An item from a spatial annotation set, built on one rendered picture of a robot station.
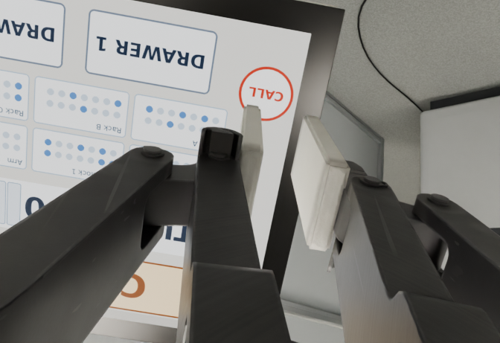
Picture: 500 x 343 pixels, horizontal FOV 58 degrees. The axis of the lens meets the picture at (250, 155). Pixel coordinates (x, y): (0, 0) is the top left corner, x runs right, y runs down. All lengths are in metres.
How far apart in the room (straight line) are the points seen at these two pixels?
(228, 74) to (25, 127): 0.16
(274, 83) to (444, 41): 1.63
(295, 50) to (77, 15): 0.16
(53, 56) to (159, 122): 0.09
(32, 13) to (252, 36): 0.16
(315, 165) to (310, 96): 0.19
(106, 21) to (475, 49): 1.77
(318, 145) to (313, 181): 0.01
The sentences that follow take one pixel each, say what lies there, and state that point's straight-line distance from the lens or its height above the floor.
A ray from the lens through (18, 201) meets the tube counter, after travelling 0.41.
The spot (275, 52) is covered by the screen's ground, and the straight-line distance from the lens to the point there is 0.34.
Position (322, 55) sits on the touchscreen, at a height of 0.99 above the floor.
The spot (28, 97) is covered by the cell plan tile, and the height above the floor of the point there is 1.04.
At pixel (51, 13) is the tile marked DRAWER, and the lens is 0.37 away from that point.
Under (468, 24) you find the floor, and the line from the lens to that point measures 1.89.
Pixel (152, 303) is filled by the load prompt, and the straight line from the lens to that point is 0.42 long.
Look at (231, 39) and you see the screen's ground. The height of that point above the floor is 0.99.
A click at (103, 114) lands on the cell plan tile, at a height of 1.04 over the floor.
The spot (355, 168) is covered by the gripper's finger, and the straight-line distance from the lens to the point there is 0.17.
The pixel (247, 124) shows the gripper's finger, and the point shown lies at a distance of 0.16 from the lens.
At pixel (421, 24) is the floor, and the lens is 1.86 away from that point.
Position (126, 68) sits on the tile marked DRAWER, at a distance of 0.35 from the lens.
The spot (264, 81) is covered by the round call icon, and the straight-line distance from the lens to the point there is 0.34.
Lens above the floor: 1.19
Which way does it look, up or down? 23 degrees down
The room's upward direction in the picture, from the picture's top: 171 degrees counter-clockwise
